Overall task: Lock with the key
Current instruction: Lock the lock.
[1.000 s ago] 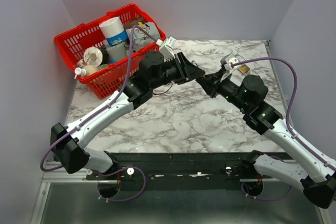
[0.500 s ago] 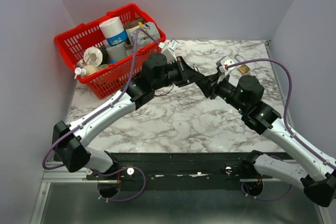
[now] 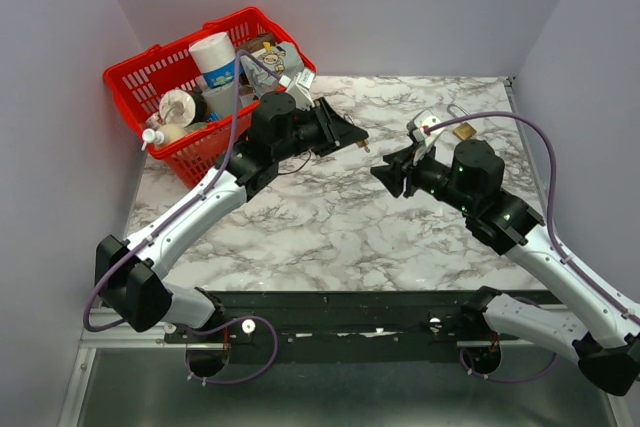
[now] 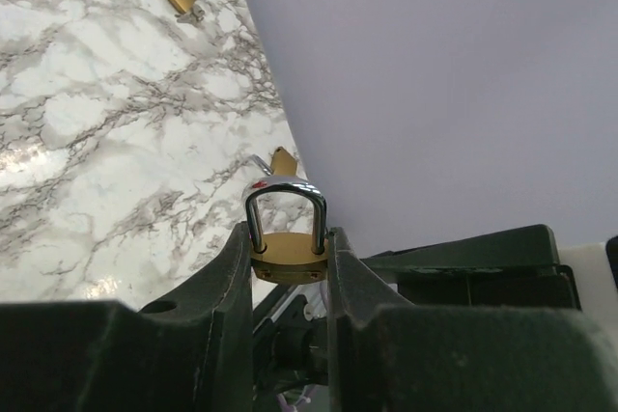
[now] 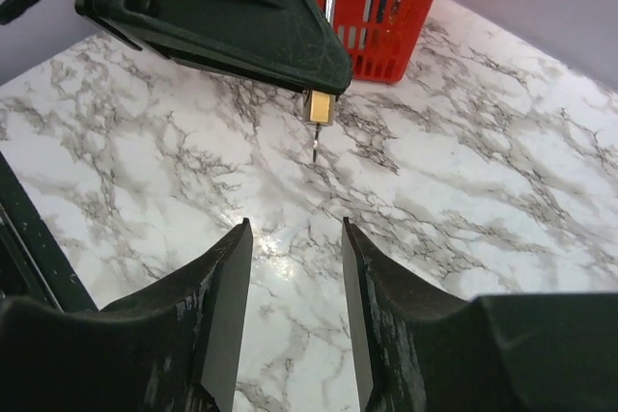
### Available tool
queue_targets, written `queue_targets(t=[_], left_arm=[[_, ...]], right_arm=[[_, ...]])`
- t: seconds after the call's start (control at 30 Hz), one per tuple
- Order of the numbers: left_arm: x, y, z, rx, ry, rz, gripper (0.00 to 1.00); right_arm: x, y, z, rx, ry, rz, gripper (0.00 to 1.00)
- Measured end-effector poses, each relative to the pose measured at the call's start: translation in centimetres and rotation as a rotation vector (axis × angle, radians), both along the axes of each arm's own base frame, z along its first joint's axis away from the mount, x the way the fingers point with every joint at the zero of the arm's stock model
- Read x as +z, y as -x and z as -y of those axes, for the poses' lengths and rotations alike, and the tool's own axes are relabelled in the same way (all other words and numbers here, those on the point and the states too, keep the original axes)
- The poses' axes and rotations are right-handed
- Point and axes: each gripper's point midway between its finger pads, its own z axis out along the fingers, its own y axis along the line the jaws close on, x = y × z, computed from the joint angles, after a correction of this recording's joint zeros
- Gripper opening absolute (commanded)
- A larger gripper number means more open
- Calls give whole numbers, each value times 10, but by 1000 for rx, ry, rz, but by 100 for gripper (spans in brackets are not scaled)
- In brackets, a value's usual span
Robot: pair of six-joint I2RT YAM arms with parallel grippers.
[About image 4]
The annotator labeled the small silver key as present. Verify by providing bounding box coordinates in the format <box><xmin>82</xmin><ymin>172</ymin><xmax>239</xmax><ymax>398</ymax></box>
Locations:
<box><xmin>176</xmin><ymin>4</ymin><xmax>205</xmax><ymax>26</ymax></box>

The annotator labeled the small brass padlock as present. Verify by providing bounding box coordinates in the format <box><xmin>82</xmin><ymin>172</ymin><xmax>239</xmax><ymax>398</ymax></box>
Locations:
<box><xmin>243</xmin><ymin>175</ymin><xmax>328</xmax><ymax>286</ymax></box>

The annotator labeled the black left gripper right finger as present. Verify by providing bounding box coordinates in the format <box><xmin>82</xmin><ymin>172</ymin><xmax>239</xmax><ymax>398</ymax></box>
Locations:
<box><xmin>327</xmin><ymin>228</ymin><xmax>617</xmax><ymax>411</ymax></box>

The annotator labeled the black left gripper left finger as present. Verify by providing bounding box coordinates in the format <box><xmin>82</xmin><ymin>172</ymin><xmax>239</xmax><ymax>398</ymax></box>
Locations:
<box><xmin>1</xmin><ymin>224</ymin><xmax>253</xmax><ymax>411</ymax></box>

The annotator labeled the large brass padlock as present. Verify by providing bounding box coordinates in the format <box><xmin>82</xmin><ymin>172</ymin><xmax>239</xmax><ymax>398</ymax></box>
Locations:
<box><xmin>249</xmin><ymin>147</ymin><xmax>298</xmax><ymax>177</ymax></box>

